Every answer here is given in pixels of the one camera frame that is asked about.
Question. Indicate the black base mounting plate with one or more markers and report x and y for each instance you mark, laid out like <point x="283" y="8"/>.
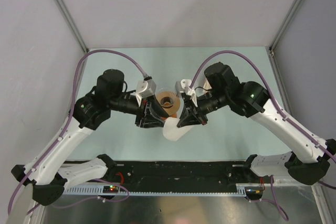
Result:
<point x="185" y="176"/>

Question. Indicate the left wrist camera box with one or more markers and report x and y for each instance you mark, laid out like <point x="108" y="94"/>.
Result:
<point x="145" y="88"/>

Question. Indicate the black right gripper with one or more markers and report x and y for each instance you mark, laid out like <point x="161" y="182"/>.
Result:
<point x="192" y="114"/>

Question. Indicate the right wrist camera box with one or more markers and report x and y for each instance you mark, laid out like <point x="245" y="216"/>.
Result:
<point x="184" y="87"/>

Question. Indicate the orange coffee filter package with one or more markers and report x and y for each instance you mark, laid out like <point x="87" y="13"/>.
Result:
<point x="207" y="85"/>

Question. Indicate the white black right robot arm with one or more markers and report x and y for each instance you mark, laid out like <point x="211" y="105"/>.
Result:
<point x="308" y="159"/>

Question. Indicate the orange carafe with wooden collar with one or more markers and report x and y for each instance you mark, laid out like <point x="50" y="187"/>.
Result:
<point x="172" y="112"/>

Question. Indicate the white slotted cable duct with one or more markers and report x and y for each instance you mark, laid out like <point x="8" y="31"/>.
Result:
<point x="98" y="190"/>

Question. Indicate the white paper coffee filter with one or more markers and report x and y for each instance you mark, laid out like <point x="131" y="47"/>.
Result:
<point x="173" y="133"/>

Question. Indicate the grey aluminium frame rail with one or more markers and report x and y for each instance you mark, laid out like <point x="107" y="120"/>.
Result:
<point x="63" y="9"/>

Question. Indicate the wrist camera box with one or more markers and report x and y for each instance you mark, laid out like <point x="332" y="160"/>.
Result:
<point x="145" y="88"/>
<point x="184" y="87"/>

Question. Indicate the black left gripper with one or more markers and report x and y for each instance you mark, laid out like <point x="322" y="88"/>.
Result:
<point x="151" y="118"/>

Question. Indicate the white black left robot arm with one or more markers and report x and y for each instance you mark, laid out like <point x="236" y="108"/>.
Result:
<point x="45" y="173"/>

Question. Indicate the right grey frame post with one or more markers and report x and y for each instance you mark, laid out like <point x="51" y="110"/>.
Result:
<point x="292" y="12"/>

